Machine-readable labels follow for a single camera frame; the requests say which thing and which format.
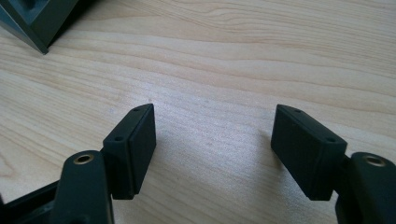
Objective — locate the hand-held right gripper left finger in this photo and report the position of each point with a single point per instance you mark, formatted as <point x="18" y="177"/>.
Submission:
<point x="130" y="152"/>

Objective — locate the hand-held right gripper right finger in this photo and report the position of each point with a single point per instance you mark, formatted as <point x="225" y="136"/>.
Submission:
<point x="306" y="149"/>

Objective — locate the dark grey plastic box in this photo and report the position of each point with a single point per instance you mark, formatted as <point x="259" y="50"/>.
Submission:
<point x="29" y="18"/>

